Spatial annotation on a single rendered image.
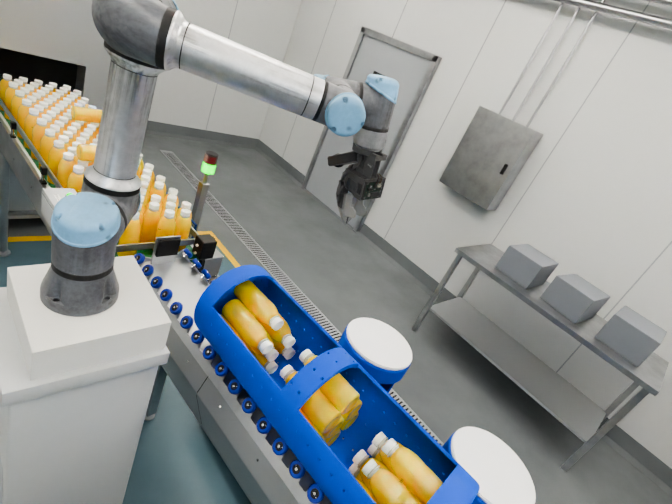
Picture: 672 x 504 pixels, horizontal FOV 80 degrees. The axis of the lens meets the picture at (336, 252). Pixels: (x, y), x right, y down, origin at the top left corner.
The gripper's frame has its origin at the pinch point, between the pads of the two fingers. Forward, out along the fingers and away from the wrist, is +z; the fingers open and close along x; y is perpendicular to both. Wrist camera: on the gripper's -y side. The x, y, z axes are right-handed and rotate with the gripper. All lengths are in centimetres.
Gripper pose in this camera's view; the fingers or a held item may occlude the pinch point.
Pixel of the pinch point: (344, 217)
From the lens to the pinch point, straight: 105.9
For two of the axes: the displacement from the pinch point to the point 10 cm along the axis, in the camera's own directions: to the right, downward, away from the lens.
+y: 6.0, 5.0, -6.2
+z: -2.0, 8.5, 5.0
